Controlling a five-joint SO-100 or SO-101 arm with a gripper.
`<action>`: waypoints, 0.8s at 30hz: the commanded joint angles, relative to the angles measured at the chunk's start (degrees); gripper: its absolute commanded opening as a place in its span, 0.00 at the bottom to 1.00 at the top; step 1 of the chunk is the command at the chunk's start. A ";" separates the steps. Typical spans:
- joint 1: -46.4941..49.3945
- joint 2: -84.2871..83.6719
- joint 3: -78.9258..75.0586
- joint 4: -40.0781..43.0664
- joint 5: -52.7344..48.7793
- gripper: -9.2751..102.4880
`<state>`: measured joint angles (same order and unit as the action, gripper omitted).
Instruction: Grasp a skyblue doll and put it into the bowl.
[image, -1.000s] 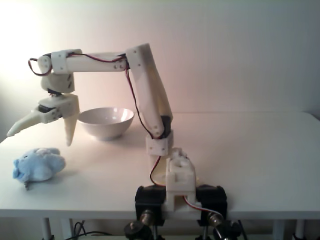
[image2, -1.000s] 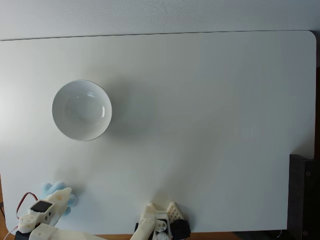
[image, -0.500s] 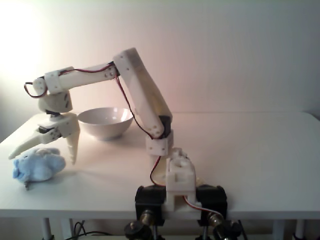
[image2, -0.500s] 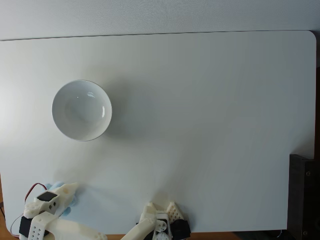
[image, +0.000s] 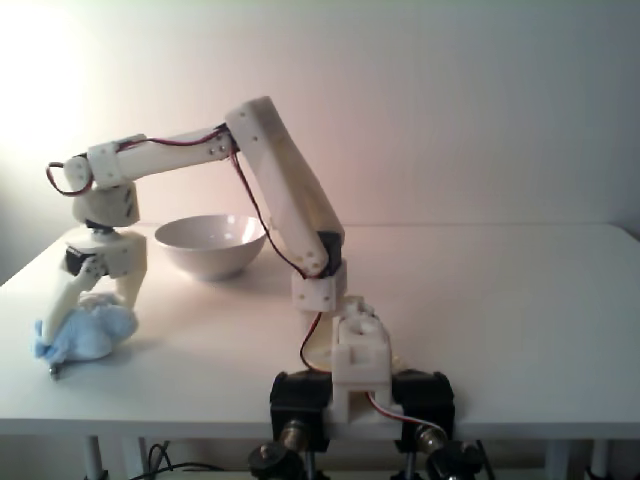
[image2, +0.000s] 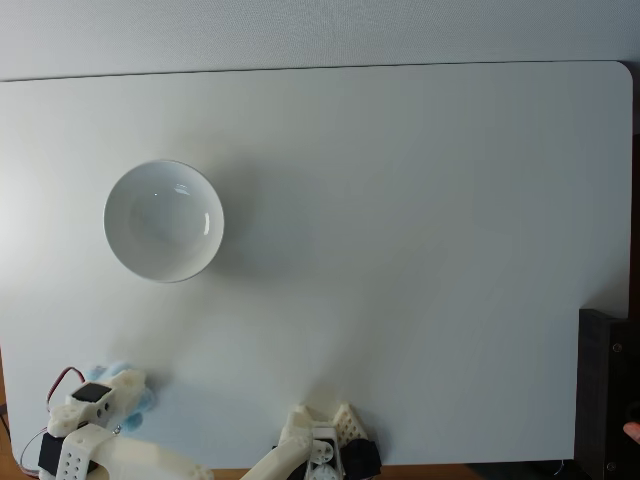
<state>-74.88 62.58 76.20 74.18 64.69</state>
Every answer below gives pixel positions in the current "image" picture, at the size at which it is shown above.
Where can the white table leg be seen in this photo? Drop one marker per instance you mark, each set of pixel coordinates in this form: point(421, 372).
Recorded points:
point(133, 457)
point(95, 455)
point(557, 460)
point(598, 460)

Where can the skyblue plush doll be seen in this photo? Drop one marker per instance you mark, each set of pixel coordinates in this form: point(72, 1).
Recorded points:
point(95, 335)

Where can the white ceramic bowl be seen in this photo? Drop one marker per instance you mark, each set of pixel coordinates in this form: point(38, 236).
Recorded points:
point(212, 260)

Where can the black table clamp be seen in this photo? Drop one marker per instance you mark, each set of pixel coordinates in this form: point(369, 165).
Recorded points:
point(425, 392)
point(297, 395)

